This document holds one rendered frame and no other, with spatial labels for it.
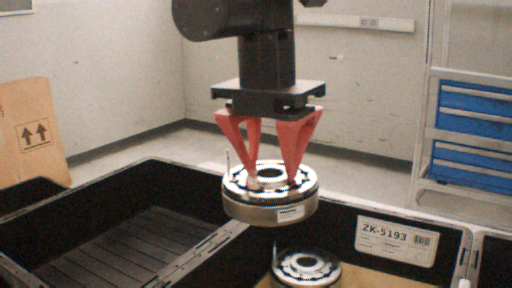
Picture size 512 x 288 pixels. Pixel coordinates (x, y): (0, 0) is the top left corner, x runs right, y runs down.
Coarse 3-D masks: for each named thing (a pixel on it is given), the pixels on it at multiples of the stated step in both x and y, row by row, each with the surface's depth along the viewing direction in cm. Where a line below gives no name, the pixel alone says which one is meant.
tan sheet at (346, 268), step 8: (344, 264) 64; (344, 272) 62; (352, 272) 62; (360, 272) 62; (368, 272) 62; (376, 272) 62; (264, 280) 61; (344, 280) 60; (352, 280) 60; (360, 280) 60; (368, 280) 60; (376, 280) 60; (384, 280) 60; (392, 280) 60; (400, 280) 59; (408, 280) 59
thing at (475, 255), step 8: (480, 232) 53; (488, 232) 52; (496, 232) 52; (472, 240) 52; (480, 240) 51; (496, 240) 51; (504, 240) 51; (472, 248) 49; (480, 248) 49; (472, 256) 47; (480, 256) 47; (472, 264) 46; (472, 272) 44; (472, 280) 43
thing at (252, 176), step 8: (256, 168) 47; (264, 168) 47; (272, 168) 47; (280, 168) 47; (248, 176) 45; (256, 176) 45; (256, 184) 44; (264, 184) 44; (272, 184) 44; (280, 184) 44
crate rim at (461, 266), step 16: (352, 208) 62; (368, 208) 61; (240, 224) 57; (432, 224) 56; (448, 224) 55; (224, 240) 53; (464, 240) 51; (208, 256) 49; (464, 256) 47; (176, 272) 46; (192, 272) 47; (464, 272) 44
